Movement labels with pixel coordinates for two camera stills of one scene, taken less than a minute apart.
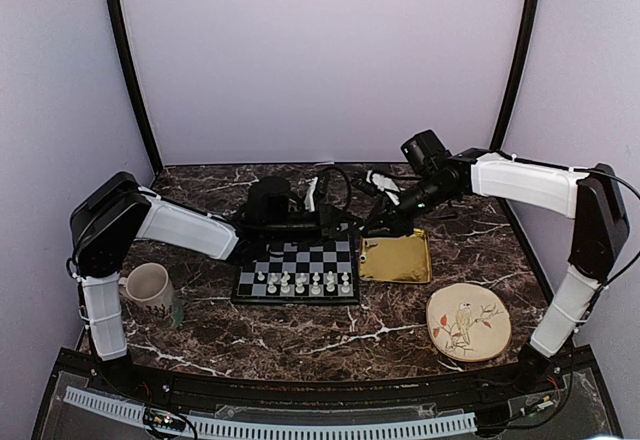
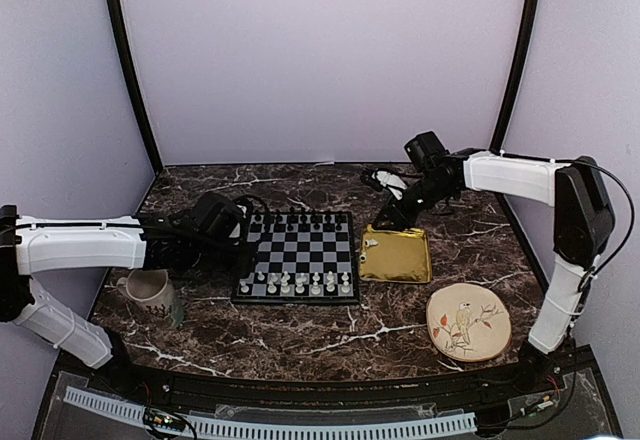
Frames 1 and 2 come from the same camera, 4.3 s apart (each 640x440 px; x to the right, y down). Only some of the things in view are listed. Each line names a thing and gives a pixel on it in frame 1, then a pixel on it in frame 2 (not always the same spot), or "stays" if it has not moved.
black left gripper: [327, 226] → [244, 263]
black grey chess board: [299, 272] stays
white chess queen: [299, 283] stays
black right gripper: [391, 216] stays
